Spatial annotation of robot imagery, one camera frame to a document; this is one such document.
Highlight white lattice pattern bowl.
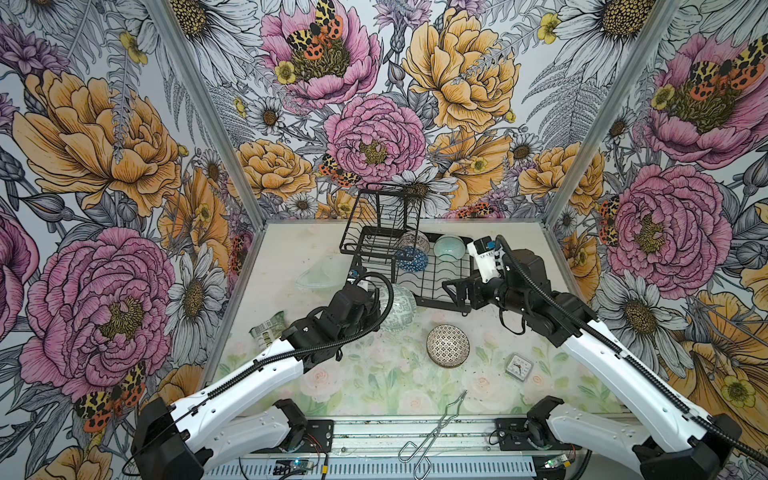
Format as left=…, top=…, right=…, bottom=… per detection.
left=396, top=230, right=430, bottom=253

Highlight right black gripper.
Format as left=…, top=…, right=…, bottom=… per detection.
left=442, top=270, right=531, bottom=316

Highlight green circuit board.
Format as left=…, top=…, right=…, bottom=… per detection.
left=543, top=453, right=571, bottom=469
left=272, top=458, right=317, bottom=479

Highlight right green circuit board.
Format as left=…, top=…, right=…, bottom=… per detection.
left=543, top=453, right=571, bottom=469

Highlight metal wire tongs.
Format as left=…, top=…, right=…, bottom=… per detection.
left=398, top=390, right=467, bottom=480

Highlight green snack packet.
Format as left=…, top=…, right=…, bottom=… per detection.
left=249, top=311, right=286, bottom=352

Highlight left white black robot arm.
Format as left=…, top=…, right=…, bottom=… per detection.
left=123, top=272, right=394, bottom=479

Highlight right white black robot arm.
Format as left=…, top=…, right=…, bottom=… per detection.
left=442, top=235, right=767, bottom=479

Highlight brown dotted pattern bowl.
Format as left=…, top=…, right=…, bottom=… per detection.
left=426, top=324, right=471, bottom=369

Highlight grey green pattern bowl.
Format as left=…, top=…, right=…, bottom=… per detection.
left=380, top=284, right=417, bottom=332

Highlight blue triangle pattern bowl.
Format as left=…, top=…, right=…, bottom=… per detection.
left=396, top=247, right=429, bottom=273

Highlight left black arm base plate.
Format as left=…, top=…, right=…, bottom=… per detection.
left=278, top=419, right=335, bottom=454

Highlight left green circuit board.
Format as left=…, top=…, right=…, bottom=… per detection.
left=272, top=458, right=317, bottom=479

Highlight black wire dish rack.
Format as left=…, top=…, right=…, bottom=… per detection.
left=339, top=184, right=473, bottom=315

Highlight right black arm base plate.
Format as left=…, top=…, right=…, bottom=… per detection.
left=488, top=417, right=579, bottom=451

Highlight aluminium front rail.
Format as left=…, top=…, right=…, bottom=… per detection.
left=152, top=413, right=679, bottom=480

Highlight mint green bowl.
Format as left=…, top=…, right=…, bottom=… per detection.
left=433, top=234, right=466, bottom=262

